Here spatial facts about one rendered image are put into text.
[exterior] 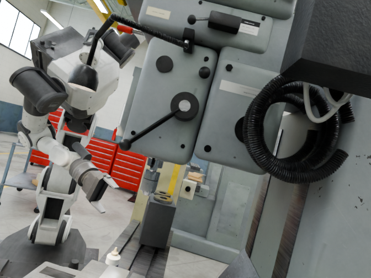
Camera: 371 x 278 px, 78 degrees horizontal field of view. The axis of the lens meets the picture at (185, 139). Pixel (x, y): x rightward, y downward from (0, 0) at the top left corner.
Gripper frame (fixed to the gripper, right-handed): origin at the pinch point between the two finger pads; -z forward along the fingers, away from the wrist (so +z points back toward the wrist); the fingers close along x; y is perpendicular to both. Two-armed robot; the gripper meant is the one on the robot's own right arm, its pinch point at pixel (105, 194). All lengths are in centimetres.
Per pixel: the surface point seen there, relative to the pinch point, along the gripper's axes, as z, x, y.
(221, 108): -26, 46, -8
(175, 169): 54, -25, 146
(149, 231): -11.9, -13.2, 23.1
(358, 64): -46, 59, -24
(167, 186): 51, -45, 144
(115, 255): -19.7, -6.0, -7.0
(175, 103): -17.3, 41.8, -14.2
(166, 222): -14.8, -6.4, 27.0
